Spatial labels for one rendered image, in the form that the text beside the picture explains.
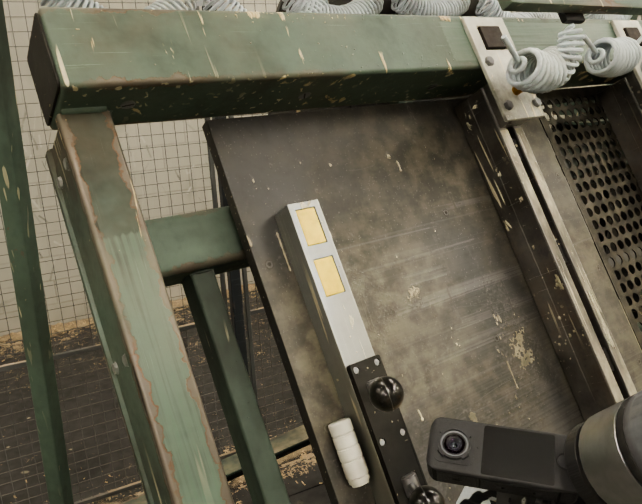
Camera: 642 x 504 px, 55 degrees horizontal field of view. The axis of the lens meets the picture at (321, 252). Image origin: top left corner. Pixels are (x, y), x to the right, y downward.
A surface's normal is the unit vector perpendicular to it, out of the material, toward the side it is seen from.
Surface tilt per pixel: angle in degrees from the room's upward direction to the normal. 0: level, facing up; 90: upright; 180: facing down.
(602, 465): 82
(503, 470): 33
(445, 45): 60
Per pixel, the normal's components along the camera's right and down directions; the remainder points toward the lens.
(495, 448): -0.18, -0.65
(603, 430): -0.90, -0.43
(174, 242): 0.48, -0.32
